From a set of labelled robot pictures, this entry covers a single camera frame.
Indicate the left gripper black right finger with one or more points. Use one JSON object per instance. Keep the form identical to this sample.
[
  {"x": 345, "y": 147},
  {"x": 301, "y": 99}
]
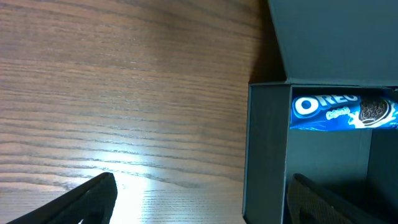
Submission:
[{"x": 309, "y": 202}]

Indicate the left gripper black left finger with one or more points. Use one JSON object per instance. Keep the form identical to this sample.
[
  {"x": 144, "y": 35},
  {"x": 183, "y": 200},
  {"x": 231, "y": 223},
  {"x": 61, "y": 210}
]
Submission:
[{"x": 89, "y": 203}]

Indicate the blue Oreo cookie pack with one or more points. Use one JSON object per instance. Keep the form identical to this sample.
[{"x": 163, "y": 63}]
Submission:
[{"x": 343, "y": 112}]

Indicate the black gift box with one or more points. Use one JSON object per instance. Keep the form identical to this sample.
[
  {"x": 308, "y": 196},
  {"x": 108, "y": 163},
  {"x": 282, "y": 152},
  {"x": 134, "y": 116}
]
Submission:
[{"x": 321, "y": 140}]

